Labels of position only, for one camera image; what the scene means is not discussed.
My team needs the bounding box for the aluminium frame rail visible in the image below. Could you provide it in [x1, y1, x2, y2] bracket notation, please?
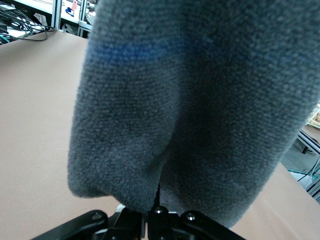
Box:
[296, 129, 320, 155]

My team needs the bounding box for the brown table cover sheet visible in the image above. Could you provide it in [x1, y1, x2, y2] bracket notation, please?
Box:
[0, 31, 320, 240]

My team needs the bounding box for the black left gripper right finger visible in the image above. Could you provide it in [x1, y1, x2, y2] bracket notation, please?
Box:
[147, 183, 248, 240]

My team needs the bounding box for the grey towel with pink side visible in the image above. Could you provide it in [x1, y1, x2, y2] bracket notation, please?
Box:
[66, 0, 320, 230]

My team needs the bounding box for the teal cable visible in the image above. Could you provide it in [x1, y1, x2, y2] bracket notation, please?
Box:
[0, 34, 15, 45]

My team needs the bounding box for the black looping cable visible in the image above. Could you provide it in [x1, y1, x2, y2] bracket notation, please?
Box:
[0, 4, 56, 43]

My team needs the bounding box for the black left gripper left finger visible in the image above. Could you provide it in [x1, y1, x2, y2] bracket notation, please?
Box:
[31, 206, 147, 240]

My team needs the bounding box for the aluminium frame post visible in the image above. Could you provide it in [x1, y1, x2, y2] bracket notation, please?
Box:
[51, 0, 62, 31]
[78, 0, 97, 39]

